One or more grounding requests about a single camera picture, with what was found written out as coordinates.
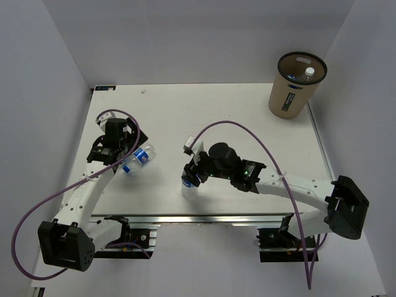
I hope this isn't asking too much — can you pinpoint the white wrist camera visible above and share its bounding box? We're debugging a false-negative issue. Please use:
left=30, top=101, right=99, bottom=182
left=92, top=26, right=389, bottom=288
left=95, top=111, right=116, bottom=132
left=183, top=136, right=204, bottom=165

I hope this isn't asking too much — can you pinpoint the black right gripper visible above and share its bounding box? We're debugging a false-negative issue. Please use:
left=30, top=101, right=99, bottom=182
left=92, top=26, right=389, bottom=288
left=181, top=150, right=232, bottom=187

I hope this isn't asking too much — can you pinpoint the blue-label bottle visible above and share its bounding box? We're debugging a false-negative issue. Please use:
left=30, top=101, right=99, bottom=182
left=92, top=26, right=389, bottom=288
left=181, top=173, right=198, bottom=200
left=287, top=74, right=300, bottom=81

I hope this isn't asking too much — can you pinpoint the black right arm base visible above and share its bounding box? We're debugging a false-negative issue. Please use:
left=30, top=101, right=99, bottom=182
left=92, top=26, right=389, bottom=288
left=256, top=214, right=304, bottom=263

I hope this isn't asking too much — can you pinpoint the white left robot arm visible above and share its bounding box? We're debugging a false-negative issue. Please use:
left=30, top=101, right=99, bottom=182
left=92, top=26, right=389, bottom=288
left=38, top=116, right=148, bottom=272

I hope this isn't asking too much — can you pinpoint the lying Pepsi-label bottle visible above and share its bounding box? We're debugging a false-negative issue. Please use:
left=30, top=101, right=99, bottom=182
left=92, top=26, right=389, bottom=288
left=121, top=142, right=157, bottom=174

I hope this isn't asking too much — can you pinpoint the small blue table label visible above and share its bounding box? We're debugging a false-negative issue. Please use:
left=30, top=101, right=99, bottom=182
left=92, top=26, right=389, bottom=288
left=94, top=85, right=116, bottom=92

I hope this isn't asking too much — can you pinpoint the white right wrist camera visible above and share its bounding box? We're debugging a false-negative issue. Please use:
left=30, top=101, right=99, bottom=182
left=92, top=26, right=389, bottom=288
left=183, top=136, right=204, bottom=165

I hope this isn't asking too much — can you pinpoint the brown cylindrical paper bin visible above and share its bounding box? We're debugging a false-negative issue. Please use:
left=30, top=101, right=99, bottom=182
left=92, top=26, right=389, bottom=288
left=269, top=51, right=327, bottom=119

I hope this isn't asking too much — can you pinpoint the white-cap water bottle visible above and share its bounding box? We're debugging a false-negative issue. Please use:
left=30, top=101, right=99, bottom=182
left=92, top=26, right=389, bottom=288
left=301, top=67, right=315, bottom=83

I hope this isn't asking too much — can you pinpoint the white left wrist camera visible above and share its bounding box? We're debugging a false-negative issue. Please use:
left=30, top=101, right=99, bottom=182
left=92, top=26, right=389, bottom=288
left=95, top=111, right=116, bottom=132

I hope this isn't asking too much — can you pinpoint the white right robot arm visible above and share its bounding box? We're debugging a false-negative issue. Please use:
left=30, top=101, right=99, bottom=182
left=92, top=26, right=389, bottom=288
left=182, top=140, right=369, bottom=247

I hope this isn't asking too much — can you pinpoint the lying green-label bottle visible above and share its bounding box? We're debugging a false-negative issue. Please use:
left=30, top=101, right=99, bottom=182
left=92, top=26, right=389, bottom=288
left=121, top=153, right=133, bottom=166

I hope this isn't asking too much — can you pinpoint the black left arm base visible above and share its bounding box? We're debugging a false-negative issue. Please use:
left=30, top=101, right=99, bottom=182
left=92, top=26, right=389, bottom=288
left=89, top=215, right=157, bottom=259

